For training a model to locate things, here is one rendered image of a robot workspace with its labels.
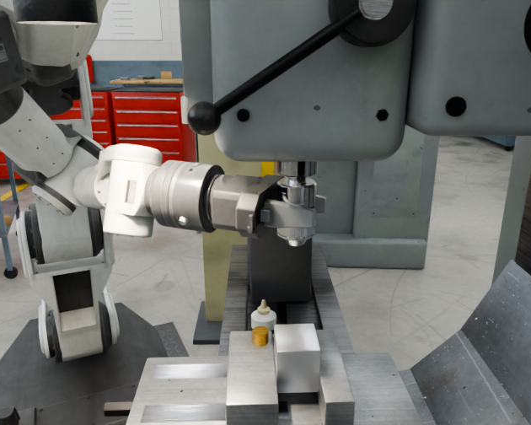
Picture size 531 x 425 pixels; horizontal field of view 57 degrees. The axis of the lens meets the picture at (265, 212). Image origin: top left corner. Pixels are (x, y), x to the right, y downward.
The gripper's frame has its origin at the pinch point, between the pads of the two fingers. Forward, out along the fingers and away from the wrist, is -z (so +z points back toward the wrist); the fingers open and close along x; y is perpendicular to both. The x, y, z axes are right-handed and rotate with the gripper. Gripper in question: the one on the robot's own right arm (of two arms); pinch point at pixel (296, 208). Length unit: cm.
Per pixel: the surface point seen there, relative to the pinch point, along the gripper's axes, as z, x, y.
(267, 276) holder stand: 13.1, 27.7, 24.3
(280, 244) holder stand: 10.9, 28.7, 17.7
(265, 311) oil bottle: 7.0, 9.4, 20.8
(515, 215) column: -28.6, 29.5, 6.9
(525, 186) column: -29.0, 28.1, 1.6
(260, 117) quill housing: 0.7, -10.9, -12.3
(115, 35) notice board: 563, 751, -32
